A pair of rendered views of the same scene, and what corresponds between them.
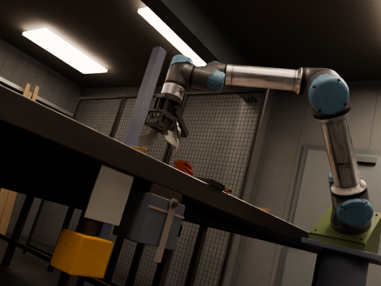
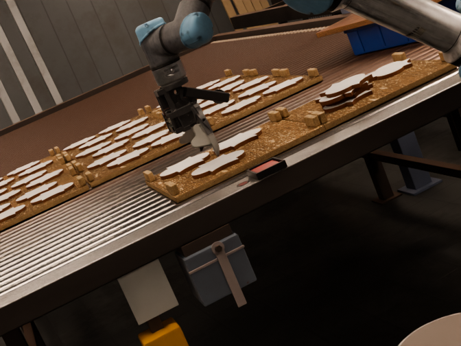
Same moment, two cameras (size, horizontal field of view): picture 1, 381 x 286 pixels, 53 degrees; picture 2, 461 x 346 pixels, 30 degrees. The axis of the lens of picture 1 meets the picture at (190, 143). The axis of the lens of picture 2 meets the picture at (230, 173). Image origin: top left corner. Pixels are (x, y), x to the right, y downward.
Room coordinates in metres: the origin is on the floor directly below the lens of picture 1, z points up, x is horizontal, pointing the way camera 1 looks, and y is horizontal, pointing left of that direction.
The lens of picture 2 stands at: (-0.48, -1.12, 1.38)
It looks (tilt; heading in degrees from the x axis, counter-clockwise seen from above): 13 degrees down; 35
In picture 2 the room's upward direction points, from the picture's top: 23 degrees counter-clockwise
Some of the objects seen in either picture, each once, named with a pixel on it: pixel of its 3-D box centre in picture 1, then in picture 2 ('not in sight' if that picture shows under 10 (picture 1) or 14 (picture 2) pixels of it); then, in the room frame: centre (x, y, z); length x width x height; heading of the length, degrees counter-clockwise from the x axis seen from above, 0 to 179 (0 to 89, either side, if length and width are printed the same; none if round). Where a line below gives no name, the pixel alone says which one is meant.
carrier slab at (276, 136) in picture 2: not in sight; (230, 156); (1.33, 0.11, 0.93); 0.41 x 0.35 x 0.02; 138
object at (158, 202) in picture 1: (151, 221); (217, 268); (1.00, 0.04, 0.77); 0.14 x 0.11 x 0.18; 138
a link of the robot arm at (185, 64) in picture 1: (180, 72); (158, 43); (1.21, 0.10, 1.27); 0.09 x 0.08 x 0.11; 83
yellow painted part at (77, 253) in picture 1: (93, 218); (151, 315); (0.87, 0.16, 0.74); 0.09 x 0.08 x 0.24; 138
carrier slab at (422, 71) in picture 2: not in sight; (364, 92); (1.64, -0.17, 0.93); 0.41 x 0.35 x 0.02; 137
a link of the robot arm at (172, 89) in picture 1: (173, 93); (169, 73); (1.21, 0.10, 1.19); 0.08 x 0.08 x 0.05
